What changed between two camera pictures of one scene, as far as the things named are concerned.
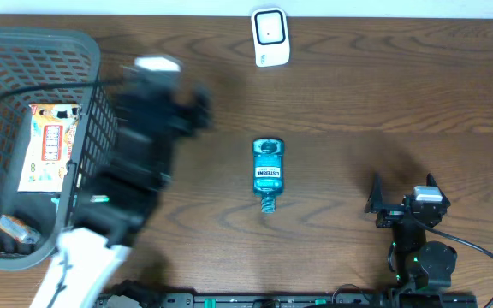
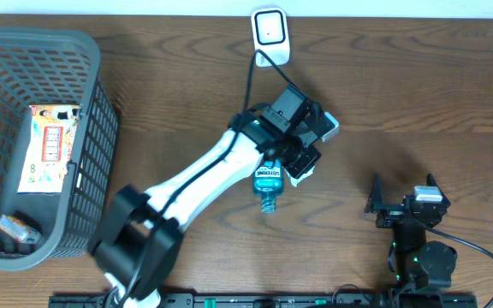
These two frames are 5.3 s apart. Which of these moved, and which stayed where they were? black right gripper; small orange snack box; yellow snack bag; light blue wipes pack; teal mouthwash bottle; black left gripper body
Moved: black left gripper body; light blue wipes pack
Stayed: small orange snack box; teal mouthwash bottle; black right gripper; yellow snack bag
